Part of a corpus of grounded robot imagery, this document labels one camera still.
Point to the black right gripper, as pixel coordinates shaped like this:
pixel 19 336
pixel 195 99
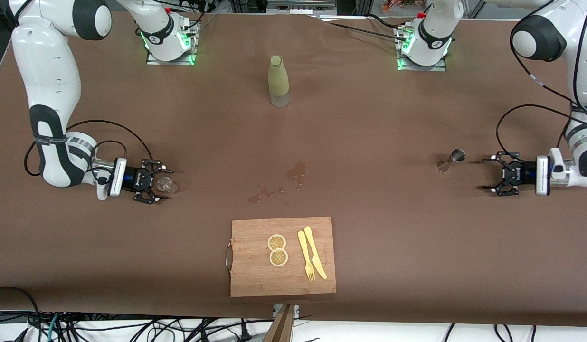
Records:
pixel 133 179

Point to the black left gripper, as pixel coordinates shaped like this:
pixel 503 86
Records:
pixel 522 175

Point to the clear glass measuring cup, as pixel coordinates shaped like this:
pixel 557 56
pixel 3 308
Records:
pixel 167 185

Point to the steel double cone jigger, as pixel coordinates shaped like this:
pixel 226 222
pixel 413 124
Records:
pixel 452 158

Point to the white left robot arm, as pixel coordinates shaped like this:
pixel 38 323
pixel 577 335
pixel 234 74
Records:
pixel 583 142

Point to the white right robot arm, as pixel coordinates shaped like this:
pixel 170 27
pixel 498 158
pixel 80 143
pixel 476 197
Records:
pixel 51 95

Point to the spilled liquid puddle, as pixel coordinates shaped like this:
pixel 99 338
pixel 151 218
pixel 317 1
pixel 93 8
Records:
pixel 255 198
pixel 297 172

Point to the lemon slice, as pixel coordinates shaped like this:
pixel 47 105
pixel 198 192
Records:
pixel 276 242
pixel 278 258

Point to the wooden cutting board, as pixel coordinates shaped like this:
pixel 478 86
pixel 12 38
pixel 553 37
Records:
pixel 255 275

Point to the brown table cover sheet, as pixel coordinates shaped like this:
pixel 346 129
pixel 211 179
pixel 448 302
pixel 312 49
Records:
pixel 369 118

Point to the green sleeved glass bottle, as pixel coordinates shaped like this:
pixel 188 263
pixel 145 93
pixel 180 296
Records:
pixel 278 78

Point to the yellow plastic fork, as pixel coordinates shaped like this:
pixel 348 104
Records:
pixel 305 251

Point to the yellow plastic knife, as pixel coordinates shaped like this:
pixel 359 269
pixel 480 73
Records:
pixel 314 251

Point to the metal camera mast post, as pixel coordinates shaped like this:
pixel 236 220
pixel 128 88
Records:
pixel 281 327

